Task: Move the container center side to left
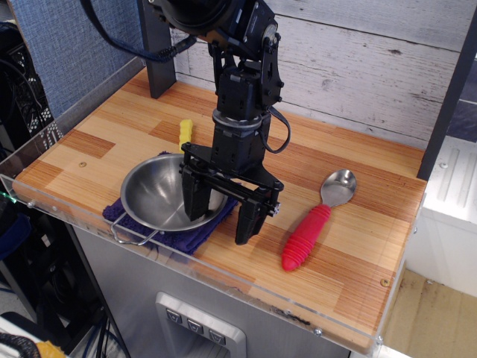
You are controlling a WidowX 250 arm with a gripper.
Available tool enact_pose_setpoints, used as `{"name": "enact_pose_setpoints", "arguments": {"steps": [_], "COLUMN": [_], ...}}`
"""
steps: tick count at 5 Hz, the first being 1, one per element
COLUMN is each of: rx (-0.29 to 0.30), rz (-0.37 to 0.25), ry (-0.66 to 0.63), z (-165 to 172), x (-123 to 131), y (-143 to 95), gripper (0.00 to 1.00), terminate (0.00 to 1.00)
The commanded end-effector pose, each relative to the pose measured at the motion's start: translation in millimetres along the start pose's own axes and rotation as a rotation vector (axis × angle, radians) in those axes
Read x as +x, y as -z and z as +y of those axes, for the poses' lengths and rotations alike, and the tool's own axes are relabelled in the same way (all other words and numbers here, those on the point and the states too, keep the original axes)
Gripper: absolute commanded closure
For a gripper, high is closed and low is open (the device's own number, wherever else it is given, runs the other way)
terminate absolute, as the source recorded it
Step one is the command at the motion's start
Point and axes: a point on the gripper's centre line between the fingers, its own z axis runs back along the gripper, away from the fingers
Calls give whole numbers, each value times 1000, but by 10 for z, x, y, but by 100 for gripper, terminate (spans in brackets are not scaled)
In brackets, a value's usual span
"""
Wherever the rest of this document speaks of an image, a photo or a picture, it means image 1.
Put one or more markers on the dark right support post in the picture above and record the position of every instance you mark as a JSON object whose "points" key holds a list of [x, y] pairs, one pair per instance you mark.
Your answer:
{"points": [[450, 102]]}

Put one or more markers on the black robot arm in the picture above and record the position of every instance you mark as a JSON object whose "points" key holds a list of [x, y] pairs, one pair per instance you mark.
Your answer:
{"points": [[243, 42]]}

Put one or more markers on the purple folded towel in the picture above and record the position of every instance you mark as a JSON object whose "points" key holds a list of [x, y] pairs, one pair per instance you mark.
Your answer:
{"points": [[187, 243]]}

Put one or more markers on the clear acrylic table guard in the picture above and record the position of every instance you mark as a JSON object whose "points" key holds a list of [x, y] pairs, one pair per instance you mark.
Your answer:
{"points": [[340, 294]]}

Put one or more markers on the stainless steel two-handled bowl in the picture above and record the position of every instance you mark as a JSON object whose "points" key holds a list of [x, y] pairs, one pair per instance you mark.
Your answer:
{"points": [[151, 194]]}

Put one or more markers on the white ribbed appliance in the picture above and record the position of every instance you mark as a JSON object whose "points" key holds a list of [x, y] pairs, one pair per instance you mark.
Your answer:
{"points": [[442, 245]]}

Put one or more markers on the grey dispenser button panel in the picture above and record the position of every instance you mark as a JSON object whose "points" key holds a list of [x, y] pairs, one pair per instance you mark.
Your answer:
{"points": [[191, 332]]}

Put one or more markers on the stainless toy fridge cabinet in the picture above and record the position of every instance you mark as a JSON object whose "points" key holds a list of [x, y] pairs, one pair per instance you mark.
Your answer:
{"points": [[129, 278]]}

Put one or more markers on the yellow ridged plastic piece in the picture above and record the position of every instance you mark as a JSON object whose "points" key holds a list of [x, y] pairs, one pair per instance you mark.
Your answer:
{"points": [[186, 128]]}

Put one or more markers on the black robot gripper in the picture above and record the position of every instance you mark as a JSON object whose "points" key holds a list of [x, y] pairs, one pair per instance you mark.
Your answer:
{"points": [[233, 165]]}

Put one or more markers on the red-handled metal spoon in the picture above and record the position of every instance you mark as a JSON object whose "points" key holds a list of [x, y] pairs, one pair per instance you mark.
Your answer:
{"points": [[336, 190]]}

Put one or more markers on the dark support post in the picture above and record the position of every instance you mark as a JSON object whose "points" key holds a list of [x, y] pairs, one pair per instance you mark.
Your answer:
{"points": [[156, 36], [450, 102]]}

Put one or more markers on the dark left support post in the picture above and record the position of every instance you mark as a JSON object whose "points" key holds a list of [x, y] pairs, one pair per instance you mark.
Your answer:
{"points": [[156, 36]]}

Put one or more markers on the black plastic crate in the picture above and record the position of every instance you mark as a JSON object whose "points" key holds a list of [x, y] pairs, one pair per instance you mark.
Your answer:
{"points": [[24, 107]]}

